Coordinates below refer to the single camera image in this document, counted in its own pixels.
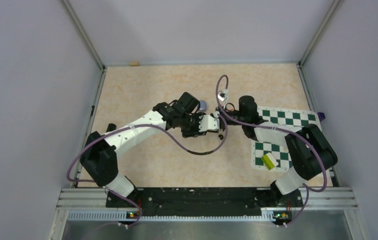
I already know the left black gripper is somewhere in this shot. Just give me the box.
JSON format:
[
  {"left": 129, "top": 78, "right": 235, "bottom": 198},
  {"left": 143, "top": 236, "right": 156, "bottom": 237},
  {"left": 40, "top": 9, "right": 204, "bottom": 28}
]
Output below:
[{"left": 179, "top": 112, "right": 207, "bottom": 138}]

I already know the purple grey earbud charging case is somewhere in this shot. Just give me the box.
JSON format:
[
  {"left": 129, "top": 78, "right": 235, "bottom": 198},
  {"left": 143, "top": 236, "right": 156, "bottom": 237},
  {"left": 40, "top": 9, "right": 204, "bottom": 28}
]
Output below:
[{"left": 198, "top": 100, "right": 207, "bottom": 112}]

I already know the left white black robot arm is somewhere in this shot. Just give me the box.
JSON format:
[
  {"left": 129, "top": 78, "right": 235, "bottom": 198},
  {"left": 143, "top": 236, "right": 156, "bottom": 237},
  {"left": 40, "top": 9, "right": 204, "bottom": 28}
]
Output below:
[{"left": 79, "top": 92, "right": 200, "bottom": 207}]

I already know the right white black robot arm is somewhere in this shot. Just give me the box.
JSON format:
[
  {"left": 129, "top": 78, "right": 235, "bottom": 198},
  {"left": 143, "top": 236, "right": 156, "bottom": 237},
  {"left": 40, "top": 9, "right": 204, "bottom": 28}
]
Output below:
[{"left": 219, "top": 95, "right": 338, "bottom": 206}]

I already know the green white chessboard mat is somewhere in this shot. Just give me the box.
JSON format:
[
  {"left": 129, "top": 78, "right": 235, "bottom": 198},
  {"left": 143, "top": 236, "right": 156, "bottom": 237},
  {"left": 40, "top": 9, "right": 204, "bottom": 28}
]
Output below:
[{"left": 251, "top": 106, "right": 321, "bottom": 173}]

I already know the lime green white brick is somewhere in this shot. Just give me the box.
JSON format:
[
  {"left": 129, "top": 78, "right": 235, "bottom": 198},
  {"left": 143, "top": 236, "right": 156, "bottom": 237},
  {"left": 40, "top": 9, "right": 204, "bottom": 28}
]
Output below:
[{"left": 261, "top": 152, "right": 278, "bottom": 170}]

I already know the purple object beside table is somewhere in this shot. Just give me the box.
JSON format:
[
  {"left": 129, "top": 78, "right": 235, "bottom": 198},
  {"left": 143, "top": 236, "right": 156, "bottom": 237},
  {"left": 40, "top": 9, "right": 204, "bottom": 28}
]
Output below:
[{"left": 317, "top": 112, "right": 326, "bottom": 122}]

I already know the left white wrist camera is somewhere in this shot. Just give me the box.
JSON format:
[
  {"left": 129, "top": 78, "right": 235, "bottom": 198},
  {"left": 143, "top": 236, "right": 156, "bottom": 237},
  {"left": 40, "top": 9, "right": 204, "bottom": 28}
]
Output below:
[{"left": 198, "top": 112, "right": 220, "bottom": 133}]

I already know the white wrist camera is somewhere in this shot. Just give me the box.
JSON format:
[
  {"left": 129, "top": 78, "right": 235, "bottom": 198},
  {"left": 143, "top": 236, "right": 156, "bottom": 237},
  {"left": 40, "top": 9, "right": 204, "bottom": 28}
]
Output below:
[
  {"left": 198, "top": 112, "right": 220, "bottom": 133},
  {"left": 217, "top": 88, "right": 228, "bottom": 103}
]

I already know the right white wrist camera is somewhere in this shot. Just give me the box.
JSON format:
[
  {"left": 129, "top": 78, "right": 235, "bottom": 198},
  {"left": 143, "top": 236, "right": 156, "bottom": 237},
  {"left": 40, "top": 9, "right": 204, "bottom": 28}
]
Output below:
[{"left": 217, "top": 88, "right": 228, "bottom": 103}]

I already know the small wooden block at wall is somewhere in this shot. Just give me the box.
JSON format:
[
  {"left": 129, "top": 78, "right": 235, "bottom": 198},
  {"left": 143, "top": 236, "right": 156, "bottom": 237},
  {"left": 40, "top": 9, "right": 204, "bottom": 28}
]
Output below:
[{"left": 129, "top": 61, "right": 140, "bottom": 67}]

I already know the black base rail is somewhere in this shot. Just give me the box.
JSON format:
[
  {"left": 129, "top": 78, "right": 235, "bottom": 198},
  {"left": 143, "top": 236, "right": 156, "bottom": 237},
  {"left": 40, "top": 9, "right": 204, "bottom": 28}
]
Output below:
[{"left": 106, "top": 187, "right": 282, "bottom": 219}]

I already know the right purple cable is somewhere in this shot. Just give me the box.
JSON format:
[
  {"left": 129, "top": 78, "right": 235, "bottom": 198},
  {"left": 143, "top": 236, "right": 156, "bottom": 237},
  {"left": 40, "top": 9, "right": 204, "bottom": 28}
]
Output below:
[{"left": 215, "top": 74, "right": 328, "bottom": 228}]

